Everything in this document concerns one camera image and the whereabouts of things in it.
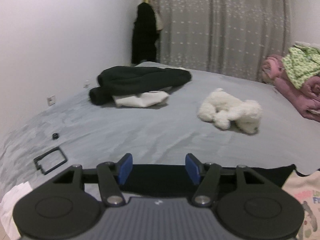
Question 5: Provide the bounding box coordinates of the cream and black sweatshirt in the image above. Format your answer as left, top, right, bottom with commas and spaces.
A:
82, 164, 320, 240

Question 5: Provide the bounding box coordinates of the white plush dog toy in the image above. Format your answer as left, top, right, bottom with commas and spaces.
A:
198, 88, 263, 134

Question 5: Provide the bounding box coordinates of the black and white garment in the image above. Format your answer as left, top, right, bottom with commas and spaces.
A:
89, 66, 192, 108

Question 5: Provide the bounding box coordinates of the white tissue paper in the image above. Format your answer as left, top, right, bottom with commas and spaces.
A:
1, 181, 33, 240

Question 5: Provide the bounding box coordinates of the pink folded quilt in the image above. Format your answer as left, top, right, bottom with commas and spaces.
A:
261, 54, 319, 122

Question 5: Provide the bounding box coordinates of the green patterned cloth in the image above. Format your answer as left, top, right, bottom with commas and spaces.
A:
282, 44, 319, 89

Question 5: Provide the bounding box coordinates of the black hanging coat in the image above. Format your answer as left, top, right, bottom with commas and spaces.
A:
131, 2, 159, 64

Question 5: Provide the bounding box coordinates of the grey dotted curtain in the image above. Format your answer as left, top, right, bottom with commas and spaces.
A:
151, 0, 291, 81

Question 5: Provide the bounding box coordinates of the pink grey pillow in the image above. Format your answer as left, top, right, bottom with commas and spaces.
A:
292, 41, 319, 56

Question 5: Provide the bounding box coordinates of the black rectangular frame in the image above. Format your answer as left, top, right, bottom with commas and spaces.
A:
33, 147, 68, 175

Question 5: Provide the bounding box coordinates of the white wall socket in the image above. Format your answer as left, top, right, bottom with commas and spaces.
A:
47, 95, 56, 106

